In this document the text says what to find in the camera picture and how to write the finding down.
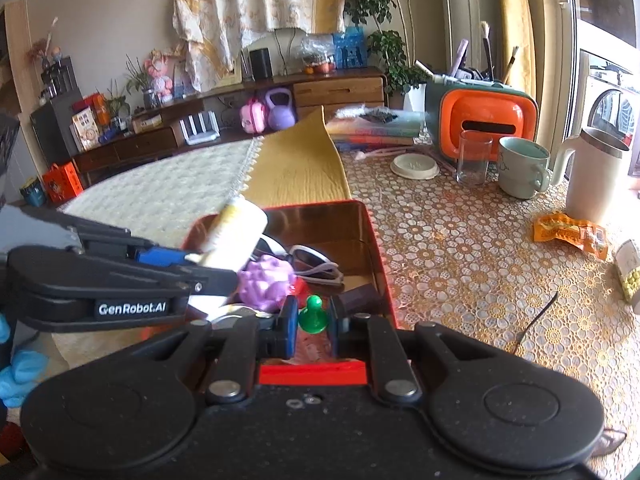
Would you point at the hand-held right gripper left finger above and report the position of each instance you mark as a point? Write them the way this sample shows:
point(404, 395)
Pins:
point(289, 327)

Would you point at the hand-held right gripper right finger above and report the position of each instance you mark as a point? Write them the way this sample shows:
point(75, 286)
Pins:
point(336, 331)

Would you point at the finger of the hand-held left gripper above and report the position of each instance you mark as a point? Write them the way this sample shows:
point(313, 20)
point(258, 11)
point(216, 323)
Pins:
point(150, 280)
point(160, 256)

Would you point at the white garlic toy green stem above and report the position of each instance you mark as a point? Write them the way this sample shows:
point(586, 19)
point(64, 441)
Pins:
point(313, 317)

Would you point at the red tin box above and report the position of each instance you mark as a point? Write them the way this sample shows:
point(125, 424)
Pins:
point(310, 374)

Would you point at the purple spiky toy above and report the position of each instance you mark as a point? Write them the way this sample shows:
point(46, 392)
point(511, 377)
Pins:
point(265, 280)

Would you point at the white frame sunglasses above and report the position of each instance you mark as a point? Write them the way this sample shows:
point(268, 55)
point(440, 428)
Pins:
point(310, 259)

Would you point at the yellow white plastic bottle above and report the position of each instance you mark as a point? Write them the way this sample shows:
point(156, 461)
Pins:
point(235, 232)

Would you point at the person's left hand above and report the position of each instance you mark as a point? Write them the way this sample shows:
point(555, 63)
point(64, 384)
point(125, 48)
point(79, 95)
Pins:
point(22, 375)

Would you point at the orange gift box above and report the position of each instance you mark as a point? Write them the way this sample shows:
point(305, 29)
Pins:
point(62, 184)

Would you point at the white router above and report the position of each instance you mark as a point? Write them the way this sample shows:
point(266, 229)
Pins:
point(200, 132)

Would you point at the white cardboard box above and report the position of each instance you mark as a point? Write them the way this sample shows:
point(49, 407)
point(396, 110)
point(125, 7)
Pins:
point(146, 123)

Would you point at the teal round bin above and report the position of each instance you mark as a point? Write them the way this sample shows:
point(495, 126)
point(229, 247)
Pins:
point(33, 192)

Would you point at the printed snack box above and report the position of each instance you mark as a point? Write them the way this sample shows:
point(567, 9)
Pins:
point(86, 130)

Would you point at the small green potted plant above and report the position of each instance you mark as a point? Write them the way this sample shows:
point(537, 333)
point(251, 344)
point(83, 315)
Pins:
point(116, 105)

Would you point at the plant in glass vase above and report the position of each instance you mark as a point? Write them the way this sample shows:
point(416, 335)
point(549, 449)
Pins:
point(150, 97)

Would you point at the yellow wood-grain table mat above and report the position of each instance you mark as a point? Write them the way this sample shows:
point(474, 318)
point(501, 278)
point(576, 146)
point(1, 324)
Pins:
point(300, 165)

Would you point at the orange red bag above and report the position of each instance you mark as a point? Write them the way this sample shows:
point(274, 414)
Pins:
point(97, 105)

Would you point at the pink toy suitcase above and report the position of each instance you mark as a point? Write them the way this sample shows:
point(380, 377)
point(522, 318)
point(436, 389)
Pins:
point(252, 117)

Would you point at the dark grey cabinet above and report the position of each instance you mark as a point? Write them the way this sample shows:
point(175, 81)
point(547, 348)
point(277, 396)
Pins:
point(52, 125)

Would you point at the pink doll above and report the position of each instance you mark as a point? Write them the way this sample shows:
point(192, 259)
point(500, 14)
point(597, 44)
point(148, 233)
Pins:
point(159, 77)

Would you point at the white round lid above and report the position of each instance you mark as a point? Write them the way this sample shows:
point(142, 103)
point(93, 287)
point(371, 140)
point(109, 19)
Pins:
point(415, 166)

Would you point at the purple kettlebell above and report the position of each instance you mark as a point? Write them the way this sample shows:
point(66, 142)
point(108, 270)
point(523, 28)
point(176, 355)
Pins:
point(281, 116)

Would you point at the stack of books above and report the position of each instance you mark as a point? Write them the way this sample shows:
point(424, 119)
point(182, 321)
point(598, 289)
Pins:
point(380, 127)

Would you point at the black speaker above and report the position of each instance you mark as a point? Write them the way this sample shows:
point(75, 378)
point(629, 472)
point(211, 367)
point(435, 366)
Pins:
point(260, 64)

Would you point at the clear drinking glass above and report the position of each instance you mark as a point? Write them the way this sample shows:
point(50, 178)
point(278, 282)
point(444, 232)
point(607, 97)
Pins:
point(474, 160)

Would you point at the wooden tv cabinet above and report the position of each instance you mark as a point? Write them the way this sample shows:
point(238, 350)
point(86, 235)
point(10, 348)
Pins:
point(340, 92)

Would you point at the pale green mug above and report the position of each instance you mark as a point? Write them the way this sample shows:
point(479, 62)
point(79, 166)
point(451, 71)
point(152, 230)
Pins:
point(517, 172)

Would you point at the orange tissue box holder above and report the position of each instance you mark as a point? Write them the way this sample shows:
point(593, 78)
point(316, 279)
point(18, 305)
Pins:
point(432, 110)

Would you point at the orange snack packet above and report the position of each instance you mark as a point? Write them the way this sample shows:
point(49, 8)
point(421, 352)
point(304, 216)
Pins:
point(570, 232)

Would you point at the plastic bag of fruit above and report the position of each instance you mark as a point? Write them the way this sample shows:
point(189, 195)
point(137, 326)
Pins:
point(317, 55)

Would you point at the orange tissue box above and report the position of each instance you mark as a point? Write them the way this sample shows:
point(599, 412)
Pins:
point(485, 110)

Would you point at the floral bed sheet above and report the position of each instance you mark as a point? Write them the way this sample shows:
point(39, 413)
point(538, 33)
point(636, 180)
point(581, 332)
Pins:
point(260, 5)

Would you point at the blue gift bag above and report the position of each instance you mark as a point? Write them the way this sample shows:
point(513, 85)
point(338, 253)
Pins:
point(349, 49)

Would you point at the tall potted plant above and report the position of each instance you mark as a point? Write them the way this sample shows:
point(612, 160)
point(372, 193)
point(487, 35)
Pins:
point(390, 50)

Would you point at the calligraphy brush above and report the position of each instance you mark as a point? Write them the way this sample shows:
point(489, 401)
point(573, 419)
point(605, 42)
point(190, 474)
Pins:
point(510, 65)

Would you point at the white tower air conditioner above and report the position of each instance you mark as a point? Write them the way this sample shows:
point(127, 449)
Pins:
point(467, 10)

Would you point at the washing machine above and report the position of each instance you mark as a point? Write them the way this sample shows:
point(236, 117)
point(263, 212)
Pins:
point(610, 105)

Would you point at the yellow curtain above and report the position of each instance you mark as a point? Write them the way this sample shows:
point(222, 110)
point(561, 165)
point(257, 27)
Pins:
point(515, 20)

